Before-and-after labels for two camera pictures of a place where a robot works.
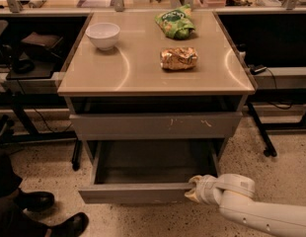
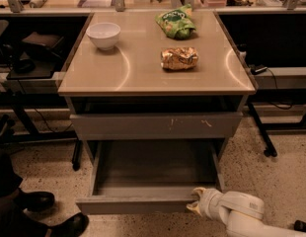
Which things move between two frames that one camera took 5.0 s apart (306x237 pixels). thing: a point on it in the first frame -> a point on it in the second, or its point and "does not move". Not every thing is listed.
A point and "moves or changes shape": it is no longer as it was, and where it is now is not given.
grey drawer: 147,172 moves or changes shape
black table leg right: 269,150 does not move
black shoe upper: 33,200 does not move
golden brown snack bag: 179,57 does not move
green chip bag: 178,23 does not move
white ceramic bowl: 103,35 does not move
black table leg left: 77,155 does not move
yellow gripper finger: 198,177 -> 197,191
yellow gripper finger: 191,195 -> 194,206
